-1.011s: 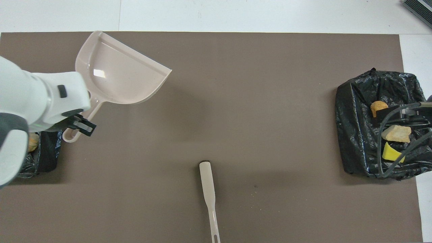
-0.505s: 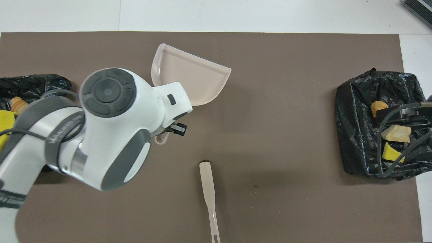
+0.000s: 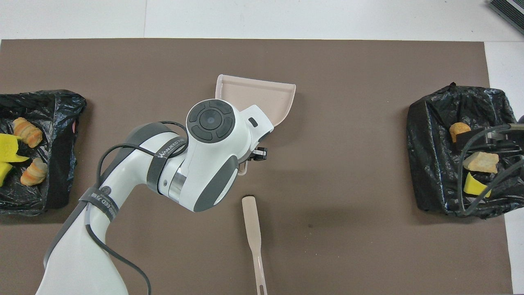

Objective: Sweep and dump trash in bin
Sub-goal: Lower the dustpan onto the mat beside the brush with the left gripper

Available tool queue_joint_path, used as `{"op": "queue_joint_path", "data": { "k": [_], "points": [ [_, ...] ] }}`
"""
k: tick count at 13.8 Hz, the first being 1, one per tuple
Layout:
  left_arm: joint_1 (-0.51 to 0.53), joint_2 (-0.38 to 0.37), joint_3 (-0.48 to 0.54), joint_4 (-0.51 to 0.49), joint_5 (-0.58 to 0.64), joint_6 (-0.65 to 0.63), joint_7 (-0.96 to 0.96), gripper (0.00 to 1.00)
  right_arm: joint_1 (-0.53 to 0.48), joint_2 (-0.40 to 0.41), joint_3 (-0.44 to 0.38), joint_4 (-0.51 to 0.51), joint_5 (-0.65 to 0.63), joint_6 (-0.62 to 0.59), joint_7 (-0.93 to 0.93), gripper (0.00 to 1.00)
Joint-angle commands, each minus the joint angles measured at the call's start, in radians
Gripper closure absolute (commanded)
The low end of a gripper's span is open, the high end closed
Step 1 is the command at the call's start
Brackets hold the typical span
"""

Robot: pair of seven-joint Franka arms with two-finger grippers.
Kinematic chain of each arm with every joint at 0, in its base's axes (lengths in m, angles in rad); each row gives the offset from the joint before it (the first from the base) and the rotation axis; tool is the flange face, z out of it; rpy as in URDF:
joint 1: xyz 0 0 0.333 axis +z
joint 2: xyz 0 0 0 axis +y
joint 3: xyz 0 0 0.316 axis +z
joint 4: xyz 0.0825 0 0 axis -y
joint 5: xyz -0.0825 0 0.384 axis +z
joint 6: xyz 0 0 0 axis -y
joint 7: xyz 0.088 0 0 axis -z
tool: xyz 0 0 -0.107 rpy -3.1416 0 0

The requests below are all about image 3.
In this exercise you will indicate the yellow sponge green backing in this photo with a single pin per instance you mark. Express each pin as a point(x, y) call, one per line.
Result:
point(474, 186)

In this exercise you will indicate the beige plastic dustpan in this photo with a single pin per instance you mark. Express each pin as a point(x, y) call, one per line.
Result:
point(262, 96)

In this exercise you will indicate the tan sponge chunk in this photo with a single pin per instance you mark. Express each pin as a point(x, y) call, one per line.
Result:
point(482, 162)

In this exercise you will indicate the green yellow curved sponge piece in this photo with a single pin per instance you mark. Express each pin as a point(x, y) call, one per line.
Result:
point(4, 171)

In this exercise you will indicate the plain yellow sponge piece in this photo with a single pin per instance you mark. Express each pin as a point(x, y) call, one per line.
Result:
point(9, 147)

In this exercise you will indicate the grey ribbed device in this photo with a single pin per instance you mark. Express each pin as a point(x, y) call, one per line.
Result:
point(511, 10)

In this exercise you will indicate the beige brush black bristles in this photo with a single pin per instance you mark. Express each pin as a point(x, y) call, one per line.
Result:
point(251, 221)

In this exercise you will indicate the beige sponge piece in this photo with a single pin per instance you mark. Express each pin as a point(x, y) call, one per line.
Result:
point(28, 132)
point(33, 172)

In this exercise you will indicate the black bag lined bin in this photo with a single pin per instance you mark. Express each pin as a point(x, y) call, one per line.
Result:
point(430, 164)
point(53, 164)

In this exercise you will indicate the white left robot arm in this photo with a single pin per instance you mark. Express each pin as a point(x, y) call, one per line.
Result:
point(204, 164)

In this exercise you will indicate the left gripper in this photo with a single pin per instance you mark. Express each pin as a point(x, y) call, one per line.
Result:
point(258, 127)

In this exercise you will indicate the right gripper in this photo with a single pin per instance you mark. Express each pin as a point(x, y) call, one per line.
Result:
point(491, 141)

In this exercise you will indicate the brown cork-like lump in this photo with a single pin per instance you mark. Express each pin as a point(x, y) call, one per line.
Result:
point(459, 130)

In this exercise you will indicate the brown table mat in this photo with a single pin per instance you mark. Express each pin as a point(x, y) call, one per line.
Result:
point(348, 123)

